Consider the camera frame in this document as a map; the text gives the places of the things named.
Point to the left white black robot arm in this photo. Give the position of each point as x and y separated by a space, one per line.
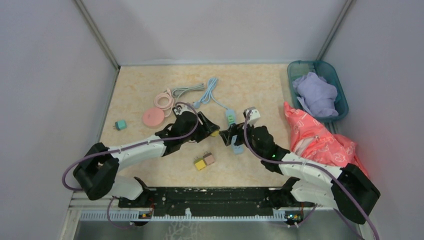
97 173

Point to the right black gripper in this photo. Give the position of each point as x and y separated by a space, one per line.
234 129

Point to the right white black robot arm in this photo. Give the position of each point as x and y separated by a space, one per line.
346 189

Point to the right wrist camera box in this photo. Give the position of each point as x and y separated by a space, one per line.
252 115

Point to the teal plastic basket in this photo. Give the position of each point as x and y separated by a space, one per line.
323 69

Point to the pink brown charger plug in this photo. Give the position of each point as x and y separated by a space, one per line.
209 159

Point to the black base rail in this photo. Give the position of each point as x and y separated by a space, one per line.
214 202

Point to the black power strip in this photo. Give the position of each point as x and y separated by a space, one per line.
177 110

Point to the teal USB charger plug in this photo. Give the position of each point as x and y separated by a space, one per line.
120 125

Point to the red patterned plastic bag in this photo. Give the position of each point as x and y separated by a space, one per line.
311 140

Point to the light blue power strip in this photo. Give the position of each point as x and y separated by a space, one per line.
237 149

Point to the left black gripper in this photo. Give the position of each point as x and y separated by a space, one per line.
207 127

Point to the lavender cloth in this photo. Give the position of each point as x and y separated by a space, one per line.
316 96

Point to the green USB charger plug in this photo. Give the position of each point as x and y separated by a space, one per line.
230 116

